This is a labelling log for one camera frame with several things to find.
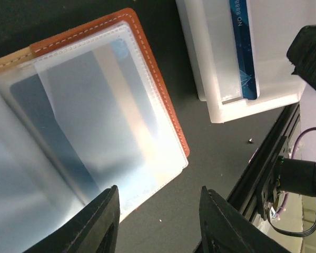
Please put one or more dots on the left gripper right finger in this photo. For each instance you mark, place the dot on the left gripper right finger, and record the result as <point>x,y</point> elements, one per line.
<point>224,229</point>

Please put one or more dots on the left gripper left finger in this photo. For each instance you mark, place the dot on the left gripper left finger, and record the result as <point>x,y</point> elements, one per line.
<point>93,229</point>

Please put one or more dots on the brown leather card holder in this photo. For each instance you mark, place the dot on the brown leather card holder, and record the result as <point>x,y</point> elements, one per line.
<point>94,100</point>

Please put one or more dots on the white bin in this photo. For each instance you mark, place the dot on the white bin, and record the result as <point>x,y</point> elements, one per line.
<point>209,36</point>

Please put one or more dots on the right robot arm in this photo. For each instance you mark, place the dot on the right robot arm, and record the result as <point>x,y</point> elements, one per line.
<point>299,176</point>

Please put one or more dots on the blue cards stack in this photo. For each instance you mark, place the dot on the blue cards stack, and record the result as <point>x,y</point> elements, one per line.
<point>243,43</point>

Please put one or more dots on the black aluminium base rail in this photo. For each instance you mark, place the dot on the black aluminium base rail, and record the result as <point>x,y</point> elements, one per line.
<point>248,195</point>

